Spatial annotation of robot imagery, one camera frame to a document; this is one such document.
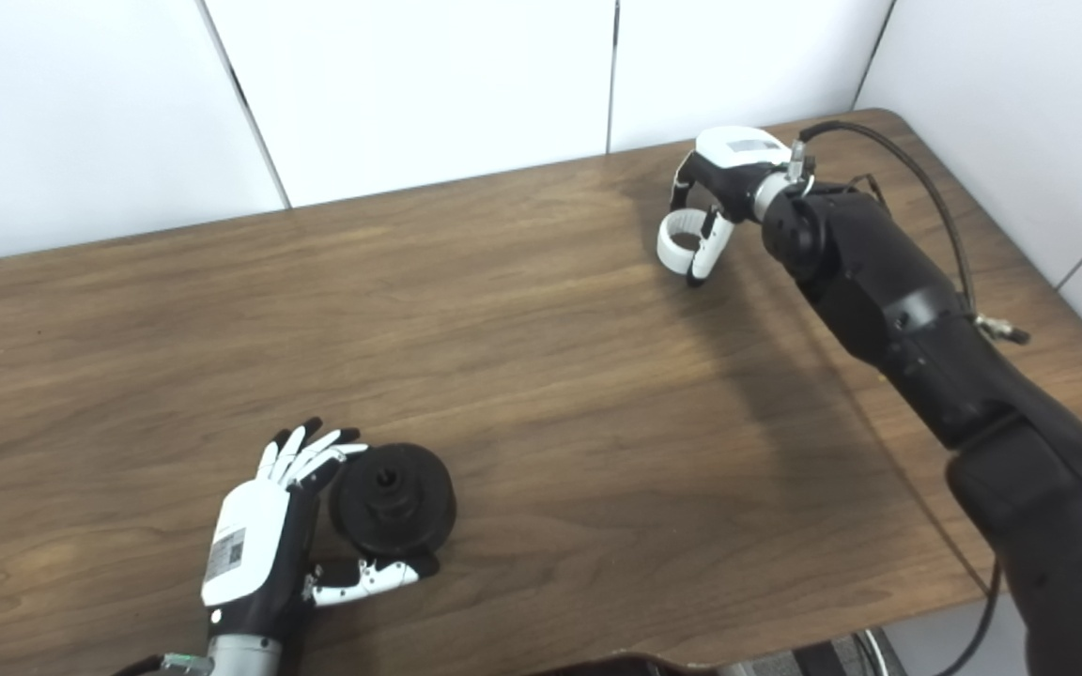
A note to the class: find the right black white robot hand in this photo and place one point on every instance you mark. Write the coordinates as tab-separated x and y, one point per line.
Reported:
738	155

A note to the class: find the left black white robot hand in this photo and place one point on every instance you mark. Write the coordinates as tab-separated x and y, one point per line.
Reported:
245	535

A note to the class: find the round black plastic part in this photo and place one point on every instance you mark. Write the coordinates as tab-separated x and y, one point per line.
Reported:
419	502

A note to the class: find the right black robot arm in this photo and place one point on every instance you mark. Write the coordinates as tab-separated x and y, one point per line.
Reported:
926	329

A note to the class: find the dark robot torso edge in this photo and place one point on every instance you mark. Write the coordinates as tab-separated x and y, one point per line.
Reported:
626	667

